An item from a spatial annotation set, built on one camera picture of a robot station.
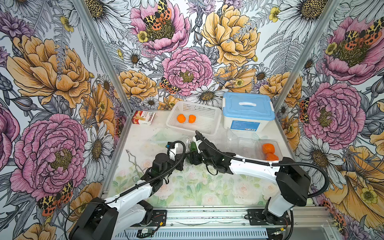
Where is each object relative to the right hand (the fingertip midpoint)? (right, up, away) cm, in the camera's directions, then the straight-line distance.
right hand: (191, 157), depth 83 cm
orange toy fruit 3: (+47, +3, +10) cm, 48 cm away
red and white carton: (-37, +23, +29) cm, 52 cm away
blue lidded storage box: (+35, +26, +13) cm, 45 cm away
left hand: (-3, -1, +1) cm, 3 cm away
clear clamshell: (+33, +3, +18) cm, 38 cm away
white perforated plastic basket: (+12, +21, +33) cm, 41 cm away
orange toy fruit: (-9, +22, +28) cm, 37 cm away
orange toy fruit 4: (+48, -2, +9) cm, 49 cm away
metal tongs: (-41, 0, +14) cm, 43 cm away
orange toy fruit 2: (-1, +22, +29) cm, 36 cm away
